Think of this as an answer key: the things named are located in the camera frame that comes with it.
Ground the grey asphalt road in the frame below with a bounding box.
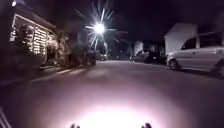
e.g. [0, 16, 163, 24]
[0, 59, 224, 128]

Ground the dark parked car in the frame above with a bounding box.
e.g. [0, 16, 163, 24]
[143, 51, 167, 65]

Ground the white building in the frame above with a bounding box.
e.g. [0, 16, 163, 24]
[163, 22, 198, 56]

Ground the dark sidewalk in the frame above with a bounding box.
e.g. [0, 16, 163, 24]
[0, 64, 88, 88]

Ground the building with lit front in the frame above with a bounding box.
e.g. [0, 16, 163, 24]
[8, 3, 58, 68]

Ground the white van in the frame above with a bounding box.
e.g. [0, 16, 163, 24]
[165, 31, 224, 78]

